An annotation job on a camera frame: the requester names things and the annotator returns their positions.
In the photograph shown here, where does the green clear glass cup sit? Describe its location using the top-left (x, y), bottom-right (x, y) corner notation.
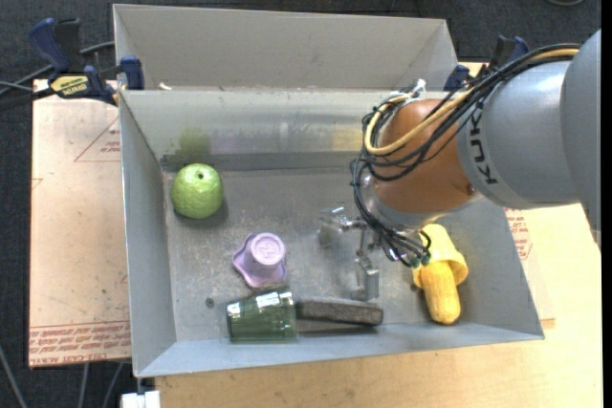
top-left (225, 288), bottom-right (299, 343)

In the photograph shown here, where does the purple toy cup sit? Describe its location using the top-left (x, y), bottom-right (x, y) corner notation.
top-left (231, 231), bottom-right (289, 290)

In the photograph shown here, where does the red-brown flat block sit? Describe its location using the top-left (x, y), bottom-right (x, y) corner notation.
top-left (295, 297), bottom-right (385, 328)

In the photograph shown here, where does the grey metal bin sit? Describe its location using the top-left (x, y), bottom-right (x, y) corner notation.
top-left (112, 3), bottom-right (545, 378)

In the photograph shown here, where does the brown cardboard board, red print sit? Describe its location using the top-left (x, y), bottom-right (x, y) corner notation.
top-left (28, 78), bottom-right (557, 369)

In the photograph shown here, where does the green apple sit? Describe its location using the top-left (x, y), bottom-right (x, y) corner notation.
top-left (170, 162), bottom-right (225, 221)

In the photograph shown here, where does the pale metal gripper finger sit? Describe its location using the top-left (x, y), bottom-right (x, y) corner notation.
top-left (352, 255), bottom-right (383, 302)
top-left (317, 204), bottom-right (348, 248)

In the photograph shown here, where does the yellow toy corn cob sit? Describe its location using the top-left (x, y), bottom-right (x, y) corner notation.
top-left (411, 223), bottom-right (470, 327)

